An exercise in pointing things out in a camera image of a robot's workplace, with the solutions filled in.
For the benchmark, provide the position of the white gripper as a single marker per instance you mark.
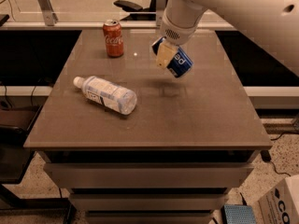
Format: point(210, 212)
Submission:
point(177, 34)

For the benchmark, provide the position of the blue pepsi can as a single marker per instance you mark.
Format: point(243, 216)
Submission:
point(180, 65)

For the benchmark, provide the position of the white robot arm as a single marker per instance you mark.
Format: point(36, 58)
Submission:
point(273, 25)

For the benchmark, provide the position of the red coca-cola can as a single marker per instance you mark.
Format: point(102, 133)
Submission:
point(113, 38)

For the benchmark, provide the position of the black office chair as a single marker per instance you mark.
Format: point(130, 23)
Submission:
point(135, 12)

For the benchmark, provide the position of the clear plastic water bottle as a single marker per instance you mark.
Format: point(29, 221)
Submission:
point(108, 94)

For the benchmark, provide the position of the grey drawer cabinet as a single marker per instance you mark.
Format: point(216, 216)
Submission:
point(187, 143)

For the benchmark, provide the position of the blue perforated box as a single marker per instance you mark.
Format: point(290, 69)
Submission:
point(237, 214)

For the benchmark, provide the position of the white cardboard box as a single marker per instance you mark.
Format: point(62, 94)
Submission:
point(280, 205)

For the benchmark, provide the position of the middle metal partition bracket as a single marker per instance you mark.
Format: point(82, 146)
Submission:
point(160, 5)

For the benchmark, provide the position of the metal partition bracket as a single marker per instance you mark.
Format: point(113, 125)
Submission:
point(160, 5)
point(49, 16)

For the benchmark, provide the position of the left metal partition bracket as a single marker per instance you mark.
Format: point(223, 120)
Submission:
point(49, 16)

